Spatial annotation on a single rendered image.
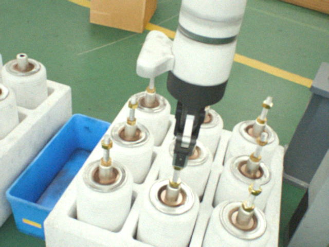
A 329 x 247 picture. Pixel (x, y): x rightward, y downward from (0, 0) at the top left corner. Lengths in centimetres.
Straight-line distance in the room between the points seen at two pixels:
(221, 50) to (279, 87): 109
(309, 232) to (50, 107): 63
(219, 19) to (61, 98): 61
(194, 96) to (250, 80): 105
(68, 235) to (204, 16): 43
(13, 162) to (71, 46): 79
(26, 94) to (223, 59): 57
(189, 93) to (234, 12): 11
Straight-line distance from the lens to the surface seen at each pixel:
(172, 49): 46
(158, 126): 81
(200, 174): 70
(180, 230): 63
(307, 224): 86
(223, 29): 42
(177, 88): 46
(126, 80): 136
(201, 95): 45
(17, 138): 84
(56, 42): 158
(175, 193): 61
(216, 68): 44
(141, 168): 74
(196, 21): 42
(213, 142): 81
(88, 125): 99
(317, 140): 102
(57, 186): 97
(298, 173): 109
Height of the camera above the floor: 73
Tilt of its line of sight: 39 degrees down
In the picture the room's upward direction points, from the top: 9 degrees clockwise
